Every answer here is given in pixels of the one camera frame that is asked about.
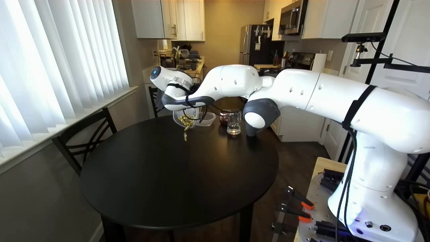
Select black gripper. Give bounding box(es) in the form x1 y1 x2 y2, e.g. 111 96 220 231
174 98 212 133

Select clear plastic bowl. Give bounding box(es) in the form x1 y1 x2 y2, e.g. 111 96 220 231
173 106 218 129

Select cluttered kitchen counter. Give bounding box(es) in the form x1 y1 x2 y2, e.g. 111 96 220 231
143 41 208 91

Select dark refrigerator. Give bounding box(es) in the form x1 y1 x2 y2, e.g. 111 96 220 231
240 24 276 66

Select white upper kitchen cabinets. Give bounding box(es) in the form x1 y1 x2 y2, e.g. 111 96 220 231
131 0 208 43

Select white lower kitchen cabinet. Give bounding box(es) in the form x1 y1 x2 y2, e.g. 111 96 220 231
271 106 328 143

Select black table leg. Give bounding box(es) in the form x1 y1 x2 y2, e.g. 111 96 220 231
240 203 256 242
100 213 128 242

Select white window sill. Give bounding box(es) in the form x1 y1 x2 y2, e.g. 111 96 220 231
0 84 140 173

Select light wooden mounting board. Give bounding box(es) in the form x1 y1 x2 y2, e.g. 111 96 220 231
295 156 351 242

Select white vertical blinds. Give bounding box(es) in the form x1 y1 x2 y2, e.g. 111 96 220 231
0 0 132 149

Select steel microwave oven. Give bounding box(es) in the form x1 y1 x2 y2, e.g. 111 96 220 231
279 0 310 37

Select white cabinet beside microwave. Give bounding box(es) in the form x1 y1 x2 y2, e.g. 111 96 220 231
302 0 361 40

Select white panel door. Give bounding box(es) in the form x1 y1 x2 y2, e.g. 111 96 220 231
347 0 430 98

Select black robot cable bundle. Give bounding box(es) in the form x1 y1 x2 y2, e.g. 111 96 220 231
335 84 380 242

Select black stereo camera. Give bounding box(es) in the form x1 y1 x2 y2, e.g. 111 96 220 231
341 31 388 44

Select black camera stand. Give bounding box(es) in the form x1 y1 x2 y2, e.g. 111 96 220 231
350 0 430 86

